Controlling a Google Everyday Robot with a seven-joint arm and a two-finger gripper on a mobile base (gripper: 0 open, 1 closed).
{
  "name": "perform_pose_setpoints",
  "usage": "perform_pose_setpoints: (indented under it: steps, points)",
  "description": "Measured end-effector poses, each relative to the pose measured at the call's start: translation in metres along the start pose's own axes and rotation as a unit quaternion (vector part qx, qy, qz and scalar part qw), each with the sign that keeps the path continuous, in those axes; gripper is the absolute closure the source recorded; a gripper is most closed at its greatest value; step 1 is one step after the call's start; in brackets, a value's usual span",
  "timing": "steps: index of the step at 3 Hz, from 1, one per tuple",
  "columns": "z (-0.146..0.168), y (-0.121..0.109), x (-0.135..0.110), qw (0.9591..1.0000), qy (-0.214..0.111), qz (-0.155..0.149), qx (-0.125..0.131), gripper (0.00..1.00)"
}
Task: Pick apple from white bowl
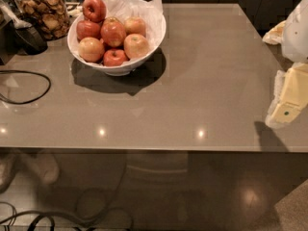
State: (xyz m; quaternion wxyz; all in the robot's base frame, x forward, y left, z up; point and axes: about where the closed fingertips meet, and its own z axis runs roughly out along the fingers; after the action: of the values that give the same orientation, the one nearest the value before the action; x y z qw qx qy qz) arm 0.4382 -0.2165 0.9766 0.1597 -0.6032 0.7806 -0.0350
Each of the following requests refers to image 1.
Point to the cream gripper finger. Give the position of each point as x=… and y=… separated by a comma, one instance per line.
x=274, y=35
x=290, y=96

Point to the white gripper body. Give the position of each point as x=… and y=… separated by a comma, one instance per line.
x=296, y=38

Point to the yellow-red apple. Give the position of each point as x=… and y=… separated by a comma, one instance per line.
x=136, y=46

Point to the back right pale apple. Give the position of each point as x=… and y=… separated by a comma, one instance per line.
x=135, y=25

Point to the white ceramic bowl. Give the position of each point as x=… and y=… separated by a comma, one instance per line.
x=73, y=44

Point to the centre red apple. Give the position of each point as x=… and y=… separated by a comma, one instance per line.
x=113, y=32

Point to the front small red apple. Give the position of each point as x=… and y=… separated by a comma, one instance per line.
x=114, y=57

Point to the top red apple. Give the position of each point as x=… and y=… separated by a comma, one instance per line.
x=94, y=10

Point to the front left yellow apple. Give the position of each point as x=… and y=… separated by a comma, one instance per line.
x=91, y=50

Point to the left red apple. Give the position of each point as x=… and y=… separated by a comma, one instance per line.
x=86, y=29

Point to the glass jar of dried chips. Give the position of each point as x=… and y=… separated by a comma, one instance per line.
x=50, y=16

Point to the black appliance at left edge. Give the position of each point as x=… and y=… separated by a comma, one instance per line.
x=8, y=45

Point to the black scoop with silver handle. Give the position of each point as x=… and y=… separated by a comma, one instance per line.
x=26, y=35

